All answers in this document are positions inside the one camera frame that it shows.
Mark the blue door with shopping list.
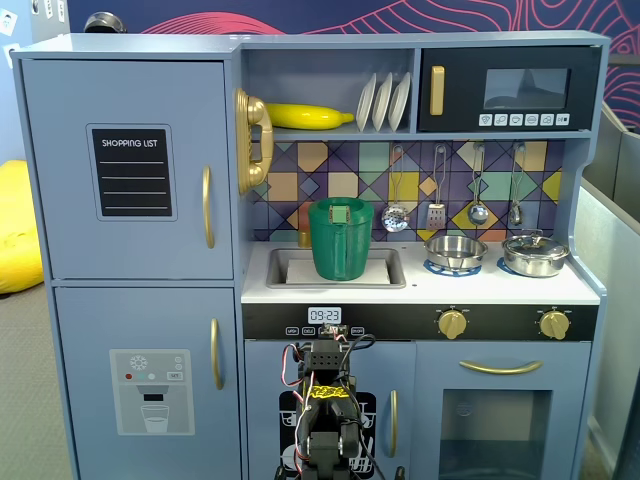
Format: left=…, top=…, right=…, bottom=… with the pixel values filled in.
left=20, top=59, right=235, bottom=280

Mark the blue dishwasher door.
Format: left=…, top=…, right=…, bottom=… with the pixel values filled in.
left=243, top=340, right=417, bottom=480

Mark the blue oven door with window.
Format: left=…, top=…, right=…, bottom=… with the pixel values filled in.
left=414, top=341, right=592, bottom=480

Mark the black microwave door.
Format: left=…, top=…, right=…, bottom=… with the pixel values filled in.
left=418, top=46, right=604, bottom=133

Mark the blue door with water dispenser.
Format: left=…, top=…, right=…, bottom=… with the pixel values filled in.
left=53, top=287, right=243, bottom=480

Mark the grey metal cabinet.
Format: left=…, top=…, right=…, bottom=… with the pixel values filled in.
left=29, top=0, right=69, bottom=44

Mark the green plastic bucket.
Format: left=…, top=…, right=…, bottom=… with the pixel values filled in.
left=306, top=196, right=375, bottom=282

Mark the grey toy sink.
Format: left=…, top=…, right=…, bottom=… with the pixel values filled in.
left=265, top=247, right=407, bottom=290

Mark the digital clock display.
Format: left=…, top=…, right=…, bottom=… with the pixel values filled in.
left=306, top=306, right=343, bottom=325

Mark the steel slotted skimmer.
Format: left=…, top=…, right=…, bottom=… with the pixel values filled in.
left=381, top=144, right=411, bottom=234

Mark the steel slotted spatula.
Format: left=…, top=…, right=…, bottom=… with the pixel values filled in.
left=426, top=144, right=448, bottom=231

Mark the yellow toy banana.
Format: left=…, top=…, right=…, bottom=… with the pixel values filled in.
left=264, top=102, right=355, bottom=131

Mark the steel pan without lid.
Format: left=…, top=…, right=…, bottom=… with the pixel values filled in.
left=424, top=234, right=489, bottom=272

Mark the white toy plate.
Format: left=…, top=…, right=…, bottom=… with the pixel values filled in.
left=355, top=72, right=378, bottom=133
left=372, top=72, right=394, bottom=132
left=388, top=72, right=412, bottom=132

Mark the gold toy telephone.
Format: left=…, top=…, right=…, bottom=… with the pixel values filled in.
left=234, top=87, right=275, bottom=197

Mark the gold stove knob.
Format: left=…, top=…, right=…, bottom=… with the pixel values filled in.
left=538, top=309, right=570, bottom=342
left=437, top=308, right=469, bottom=341

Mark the steel ladle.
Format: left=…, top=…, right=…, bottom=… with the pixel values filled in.
left=467, top=143, right=490, bottom=226

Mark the steel whisk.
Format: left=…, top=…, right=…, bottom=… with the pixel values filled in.
left=508, top=143, right=527, bottom=226

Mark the steel pot lid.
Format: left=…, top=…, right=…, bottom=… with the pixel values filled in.
left=501, top=229, right=570, bottom=261

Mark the steel pot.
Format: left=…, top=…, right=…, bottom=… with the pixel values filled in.
left=502, top=248, right=571, bottom=278

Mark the grey partition panel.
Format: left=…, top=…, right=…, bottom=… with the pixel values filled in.
left=574, top=99, right=640, bottom=480

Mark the yellow bean bag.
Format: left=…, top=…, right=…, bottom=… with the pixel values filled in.
left=0, top=159, right=46, bottom=296

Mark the curved gold door handle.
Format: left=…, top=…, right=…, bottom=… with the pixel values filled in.
left=209, top=317, right=225, bottom=391
left=201, top=164, right=217, bottom=250

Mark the gold dishwasher handle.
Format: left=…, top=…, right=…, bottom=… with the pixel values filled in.
left=388, top=389, right=399, bottom=459

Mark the gold oven handle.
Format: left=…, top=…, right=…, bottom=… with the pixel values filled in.
left=458, top=359, right=544, bottom=376

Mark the blue toy kitchen frame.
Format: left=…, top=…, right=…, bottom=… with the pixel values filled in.
left=9, top=30, right=612, bottom=480

